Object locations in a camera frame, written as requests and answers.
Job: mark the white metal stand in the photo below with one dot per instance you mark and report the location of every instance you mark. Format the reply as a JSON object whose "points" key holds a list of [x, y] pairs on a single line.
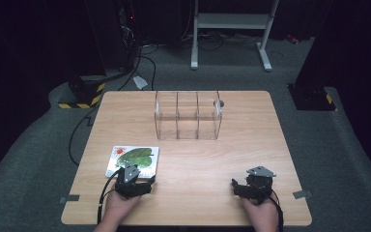
{"points": [[232, 21]]}

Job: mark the grey tape strip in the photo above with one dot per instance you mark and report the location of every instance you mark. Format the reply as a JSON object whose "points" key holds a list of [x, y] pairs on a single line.
{"points": [[71, 198], [302, 194]]}

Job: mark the clear acrylic book rack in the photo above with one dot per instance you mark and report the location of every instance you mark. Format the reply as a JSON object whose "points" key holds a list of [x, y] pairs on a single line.
{"points": [[186, 117]]}

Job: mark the black stand base yellow mark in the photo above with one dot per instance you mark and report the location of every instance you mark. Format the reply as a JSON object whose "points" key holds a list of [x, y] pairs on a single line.
{"points": [[312, 98]]}

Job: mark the green leaf picture book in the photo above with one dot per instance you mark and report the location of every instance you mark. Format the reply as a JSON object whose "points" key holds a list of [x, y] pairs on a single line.
{"points": [[138, 158]]}

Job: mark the small round metal grommet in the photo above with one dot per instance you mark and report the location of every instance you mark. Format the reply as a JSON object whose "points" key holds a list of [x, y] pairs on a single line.
{"points": [[219, 103]]}

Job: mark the red object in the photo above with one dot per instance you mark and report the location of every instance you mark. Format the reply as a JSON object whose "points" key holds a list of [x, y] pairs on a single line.
{"points": [[292, 38]]}

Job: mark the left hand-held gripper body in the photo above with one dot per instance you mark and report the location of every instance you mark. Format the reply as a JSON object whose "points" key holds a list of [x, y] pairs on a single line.
{"points": [[128, 185]]}

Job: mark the dark equipment tower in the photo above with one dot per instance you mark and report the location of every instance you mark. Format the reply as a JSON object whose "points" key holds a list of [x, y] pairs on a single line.
{"points": [[116, 35]]}

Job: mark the black yellow striped stand base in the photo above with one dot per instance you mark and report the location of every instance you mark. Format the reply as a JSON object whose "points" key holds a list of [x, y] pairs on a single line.
{"points": [[83, 93]]}

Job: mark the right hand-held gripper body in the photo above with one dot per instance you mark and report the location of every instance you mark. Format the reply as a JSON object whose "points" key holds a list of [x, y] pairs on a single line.
{"points": [[259, 185]]}

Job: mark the person's right hand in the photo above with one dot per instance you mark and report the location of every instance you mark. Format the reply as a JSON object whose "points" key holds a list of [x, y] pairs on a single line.
{"points": [[261, 214]]}

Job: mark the white tape piece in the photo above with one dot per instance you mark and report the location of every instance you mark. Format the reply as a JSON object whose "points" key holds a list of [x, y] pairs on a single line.
{"points": [[140, 82]]}

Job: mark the person's left hand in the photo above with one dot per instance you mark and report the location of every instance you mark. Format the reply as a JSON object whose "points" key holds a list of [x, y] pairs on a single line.
{"points": [[119, 206]]}

